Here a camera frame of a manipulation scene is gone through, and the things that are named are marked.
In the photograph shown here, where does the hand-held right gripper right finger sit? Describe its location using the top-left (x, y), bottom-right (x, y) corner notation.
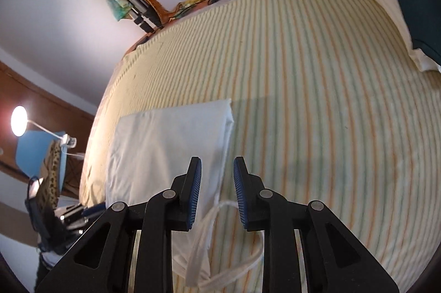
top-left (233, 157), bottom-right (400, 293)

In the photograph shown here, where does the white desk lamp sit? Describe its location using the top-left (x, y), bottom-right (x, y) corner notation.
top-left (10, 105), bottom-right (78, 147)

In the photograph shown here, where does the yellow green packet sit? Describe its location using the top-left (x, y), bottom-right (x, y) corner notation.
top-left (174, 0), bottom-right (214, 17)

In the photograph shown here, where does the leopard print cloth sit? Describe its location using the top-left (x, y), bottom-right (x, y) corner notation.
top-left (34, 142), bottom-right (63, 211)

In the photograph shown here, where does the white tank top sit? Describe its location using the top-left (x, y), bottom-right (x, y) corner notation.
top-left (105, 98), bottom-right (264, 290)

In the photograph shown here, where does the wooden door frame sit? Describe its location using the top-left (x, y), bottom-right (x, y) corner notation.
top-left (0, 61), bottom-right (95, 183)

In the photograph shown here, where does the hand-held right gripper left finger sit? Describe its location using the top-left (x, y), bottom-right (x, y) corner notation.
top-left (34, 157), bottom-right (203, 293)

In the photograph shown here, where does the blue board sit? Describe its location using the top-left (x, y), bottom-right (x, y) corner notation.
top-left (17, 131), bottom-right (69, 194)

